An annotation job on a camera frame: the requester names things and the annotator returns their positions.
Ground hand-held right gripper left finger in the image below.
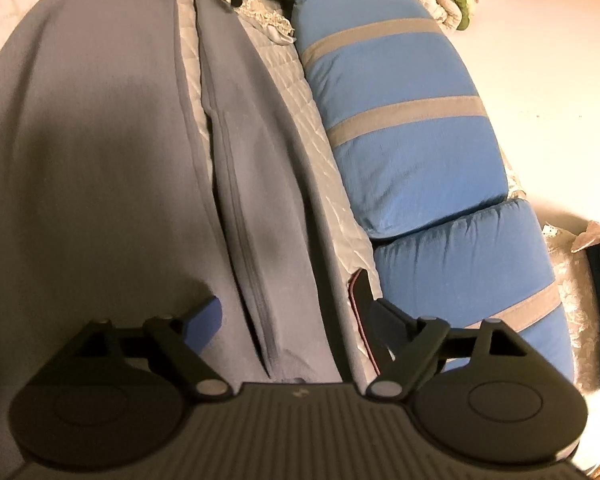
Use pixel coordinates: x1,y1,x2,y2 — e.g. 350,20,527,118
75,296,228,401

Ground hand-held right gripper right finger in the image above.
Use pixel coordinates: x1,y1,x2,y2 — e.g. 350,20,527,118
367,299,523,402

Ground grey-blue pants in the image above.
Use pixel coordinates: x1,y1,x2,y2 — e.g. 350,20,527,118
0,0,356,461

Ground white lace cloth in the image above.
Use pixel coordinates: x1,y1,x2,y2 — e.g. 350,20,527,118
235,0,297,46

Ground blue pillow with grey stripes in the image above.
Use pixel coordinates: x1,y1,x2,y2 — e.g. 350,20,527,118
292,0,508,241
372,197,576,396

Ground black strap with red edge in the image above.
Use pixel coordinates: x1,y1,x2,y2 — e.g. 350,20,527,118
347,267,396,376

